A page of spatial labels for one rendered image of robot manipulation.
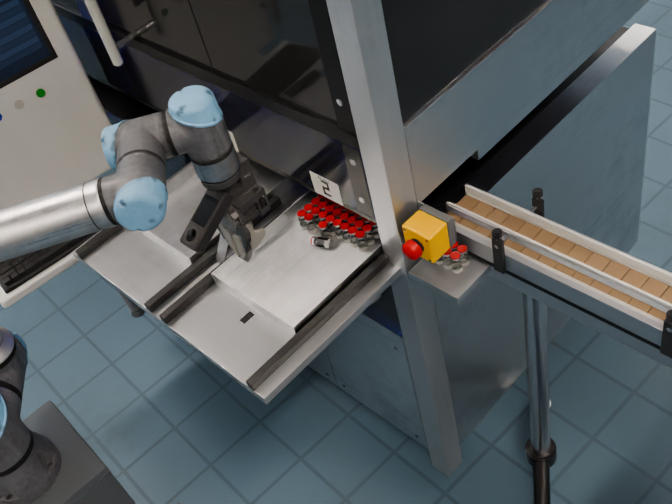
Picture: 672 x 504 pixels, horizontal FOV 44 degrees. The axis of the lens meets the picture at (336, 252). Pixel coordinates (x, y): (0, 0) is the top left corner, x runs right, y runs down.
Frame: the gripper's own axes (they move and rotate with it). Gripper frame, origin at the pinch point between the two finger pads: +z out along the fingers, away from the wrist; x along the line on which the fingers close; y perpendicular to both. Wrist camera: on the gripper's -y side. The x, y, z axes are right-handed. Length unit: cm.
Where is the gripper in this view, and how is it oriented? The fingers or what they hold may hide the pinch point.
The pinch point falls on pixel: (242, 258)
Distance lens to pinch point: 153.1
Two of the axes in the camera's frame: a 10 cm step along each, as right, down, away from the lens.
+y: 6.8, -6.1, 4.0
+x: -7.1, -4.0, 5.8
